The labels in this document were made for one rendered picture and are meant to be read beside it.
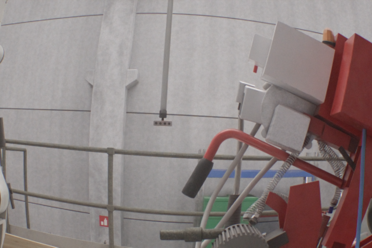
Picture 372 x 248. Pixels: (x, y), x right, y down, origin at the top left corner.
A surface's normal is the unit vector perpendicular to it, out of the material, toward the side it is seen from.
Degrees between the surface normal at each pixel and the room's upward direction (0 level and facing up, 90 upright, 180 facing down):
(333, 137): 90
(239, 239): 90
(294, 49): 90
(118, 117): 90
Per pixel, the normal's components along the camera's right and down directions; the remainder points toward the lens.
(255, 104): -0.04, 0.11
